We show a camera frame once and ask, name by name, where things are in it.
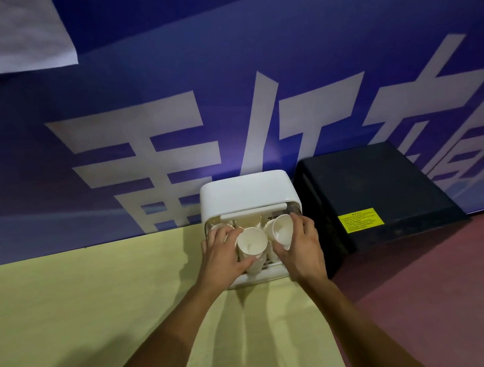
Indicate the person's right hand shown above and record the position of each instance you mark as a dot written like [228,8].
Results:
[306,256]

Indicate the person's left hand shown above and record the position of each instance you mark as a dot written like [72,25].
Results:
[219,260]

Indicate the person's right thumb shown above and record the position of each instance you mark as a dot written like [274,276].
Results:
[282,252]

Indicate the person's left thumb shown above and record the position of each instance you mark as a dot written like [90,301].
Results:
[245,265]

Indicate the white paper cup stack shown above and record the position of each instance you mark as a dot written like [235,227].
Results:
[252,242]

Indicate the person's right forearm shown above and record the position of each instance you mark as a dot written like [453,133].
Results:
[358,332]

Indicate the person's left forearm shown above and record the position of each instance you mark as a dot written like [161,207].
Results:
[164,346]

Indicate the white plastic cup cabinet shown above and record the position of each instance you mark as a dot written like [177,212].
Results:
[247,193]

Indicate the yellow warning label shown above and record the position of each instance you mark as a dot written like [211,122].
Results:
[360,220]

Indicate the black box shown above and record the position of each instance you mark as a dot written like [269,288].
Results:
[374,181]

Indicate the blue banner with white characters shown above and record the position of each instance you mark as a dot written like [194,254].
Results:
[215,85]

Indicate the yellow tablecloth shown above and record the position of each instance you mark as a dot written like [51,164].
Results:
[66,313]

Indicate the white sheet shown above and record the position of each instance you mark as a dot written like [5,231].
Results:
[5,33]

